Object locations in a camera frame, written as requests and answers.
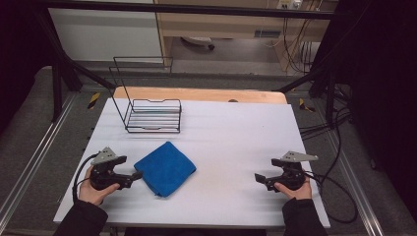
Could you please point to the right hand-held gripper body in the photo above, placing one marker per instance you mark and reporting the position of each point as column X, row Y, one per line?
column 292, row 170

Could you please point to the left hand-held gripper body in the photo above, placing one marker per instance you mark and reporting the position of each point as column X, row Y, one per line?
column 104, row 171

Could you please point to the person's right hand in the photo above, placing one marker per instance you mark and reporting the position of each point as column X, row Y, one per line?
column 295, row 193

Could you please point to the person's left hand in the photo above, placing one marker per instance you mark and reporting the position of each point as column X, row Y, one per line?
column 92, row 193

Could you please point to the blue folded cloth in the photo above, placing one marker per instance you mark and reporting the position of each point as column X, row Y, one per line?
column 165, row 169

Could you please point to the white table mat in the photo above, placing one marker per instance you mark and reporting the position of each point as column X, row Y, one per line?
column 229, row 147

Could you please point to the yellow black tape strip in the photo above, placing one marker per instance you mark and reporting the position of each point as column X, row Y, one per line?
column 305, row 105
column 93, row 100

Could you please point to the black metal stand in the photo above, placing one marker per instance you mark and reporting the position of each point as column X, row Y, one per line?
column 329, row 98
column 57, row 85

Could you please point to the black curtain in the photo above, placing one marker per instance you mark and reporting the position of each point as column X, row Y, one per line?
column 383, row 98
column 19, row 59

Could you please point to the white cabinet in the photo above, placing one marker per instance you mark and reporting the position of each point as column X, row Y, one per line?
column 105, row 34

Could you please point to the white chair base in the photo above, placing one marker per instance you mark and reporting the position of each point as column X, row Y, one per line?
column 198, row 41

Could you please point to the white power strip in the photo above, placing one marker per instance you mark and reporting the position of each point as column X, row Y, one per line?
column 289, row 4

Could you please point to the aluminium floor rail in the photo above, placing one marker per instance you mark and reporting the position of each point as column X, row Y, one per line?
column 357, row 190
column 36, row 154

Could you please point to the black horizontal frame bar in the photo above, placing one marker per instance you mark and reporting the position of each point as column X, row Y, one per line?
column 196, row 8

